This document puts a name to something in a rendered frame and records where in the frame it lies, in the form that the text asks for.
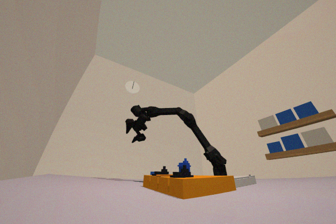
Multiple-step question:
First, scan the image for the orange flat panel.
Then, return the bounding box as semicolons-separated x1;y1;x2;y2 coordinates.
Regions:
143;165;236;199

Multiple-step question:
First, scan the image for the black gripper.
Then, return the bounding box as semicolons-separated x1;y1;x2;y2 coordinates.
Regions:
126;119;146;143

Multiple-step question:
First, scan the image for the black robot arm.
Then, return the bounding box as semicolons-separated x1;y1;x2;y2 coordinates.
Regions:
131;105;227;176

